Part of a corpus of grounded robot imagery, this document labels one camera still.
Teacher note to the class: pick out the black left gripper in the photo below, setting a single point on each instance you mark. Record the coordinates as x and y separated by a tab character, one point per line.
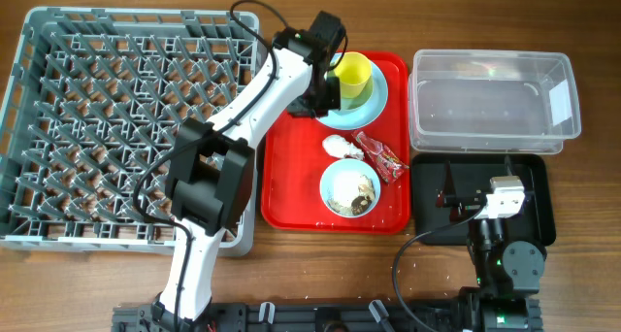
334	100

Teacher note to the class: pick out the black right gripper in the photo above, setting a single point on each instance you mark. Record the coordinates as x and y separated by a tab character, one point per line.
448	182

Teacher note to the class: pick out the light blue plate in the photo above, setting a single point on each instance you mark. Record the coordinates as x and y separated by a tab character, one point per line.
365	114

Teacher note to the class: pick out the yellow plastic cup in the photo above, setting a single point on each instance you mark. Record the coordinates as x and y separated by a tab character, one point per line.
354	71

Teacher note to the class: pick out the light blue food bowl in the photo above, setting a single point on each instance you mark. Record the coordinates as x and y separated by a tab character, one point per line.
349	164

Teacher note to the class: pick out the light green small bowl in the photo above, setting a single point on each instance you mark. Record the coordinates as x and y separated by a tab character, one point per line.
352	104

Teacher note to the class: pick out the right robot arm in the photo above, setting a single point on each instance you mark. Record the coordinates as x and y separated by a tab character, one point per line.
508	271

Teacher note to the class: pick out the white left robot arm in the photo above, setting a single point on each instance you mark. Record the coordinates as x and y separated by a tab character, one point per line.
211	173

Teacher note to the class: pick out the grey plastic dishwasher rack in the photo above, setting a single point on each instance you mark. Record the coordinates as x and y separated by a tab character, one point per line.
95	97

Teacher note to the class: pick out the crumpled white napkin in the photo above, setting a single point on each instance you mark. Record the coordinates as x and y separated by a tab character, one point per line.
338	147

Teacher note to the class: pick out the red plastic serving tray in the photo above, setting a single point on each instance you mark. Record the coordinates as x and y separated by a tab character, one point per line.
295	161

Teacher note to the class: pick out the clear plastic bin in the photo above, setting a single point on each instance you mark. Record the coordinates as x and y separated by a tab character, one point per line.
490	101

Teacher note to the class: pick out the red snack wrapper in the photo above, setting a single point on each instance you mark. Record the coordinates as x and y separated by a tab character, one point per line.
387	164

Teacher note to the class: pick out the rice and food scraps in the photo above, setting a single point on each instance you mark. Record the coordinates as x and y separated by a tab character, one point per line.
352	193

